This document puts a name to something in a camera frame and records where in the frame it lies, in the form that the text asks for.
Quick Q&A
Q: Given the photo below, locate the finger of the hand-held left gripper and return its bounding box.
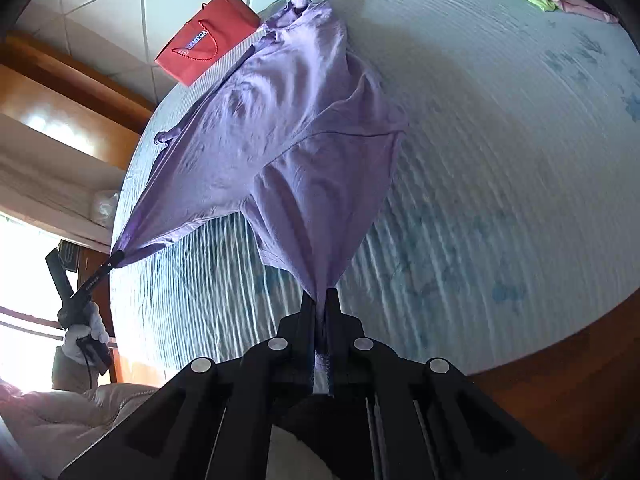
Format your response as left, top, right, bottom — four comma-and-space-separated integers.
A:
74, 250, 125, 308

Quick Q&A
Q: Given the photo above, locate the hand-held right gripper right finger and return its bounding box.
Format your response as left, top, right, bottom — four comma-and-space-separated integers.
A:
324, 287, 577, 480

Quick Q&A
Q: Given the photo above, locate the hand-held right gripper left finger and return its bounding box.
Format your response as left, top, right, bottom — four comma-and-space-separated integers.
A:
59, 290, 318, 480

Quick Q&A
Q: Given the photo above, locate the purple shirt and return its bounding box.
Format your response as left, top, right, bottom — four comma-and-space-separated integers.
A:
111, 0, 409, 307

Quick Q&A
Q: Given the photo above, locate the person's left forearm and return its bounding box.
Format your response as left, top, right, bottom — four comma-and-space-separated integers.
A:
51, 345, 101, 393

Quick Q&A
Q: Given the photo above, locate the person's left hand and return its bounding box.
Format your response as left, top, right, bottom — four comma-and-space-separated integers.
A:
61, 302, 110, 366

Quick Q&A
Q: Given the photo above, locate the clear plastic bag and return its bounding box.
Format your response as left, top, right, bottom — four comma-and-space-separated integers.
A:
89, 188, 121, 227

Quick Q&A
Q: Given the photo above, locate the white padded jacket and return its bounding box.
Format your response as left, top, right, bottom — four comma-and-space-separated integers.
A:
0, 379, 166, 480

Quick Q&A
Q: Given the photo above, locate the wooden cabinet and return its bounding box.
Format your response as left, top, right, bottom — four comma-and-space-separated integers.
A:
0, 30, 157, 173

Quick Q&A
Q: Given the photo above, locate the light blue bed sheet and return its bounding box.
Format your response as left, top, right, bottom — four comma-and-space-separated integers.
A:
107, 0, 640, 377

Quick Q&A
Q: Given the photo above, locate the red paper bag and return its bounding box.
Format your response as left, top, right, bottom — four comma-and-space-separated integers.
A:
154, 0, 262, 87

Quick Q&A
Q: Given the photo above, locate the pink garment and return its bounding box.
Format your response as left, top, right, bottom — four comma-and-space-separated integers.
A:
532, 0, 621, 24

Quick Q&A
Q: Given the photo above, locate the wooden bed frame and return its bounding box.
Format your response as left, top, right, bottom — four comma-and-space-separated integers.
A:
462, 294, 640, 480

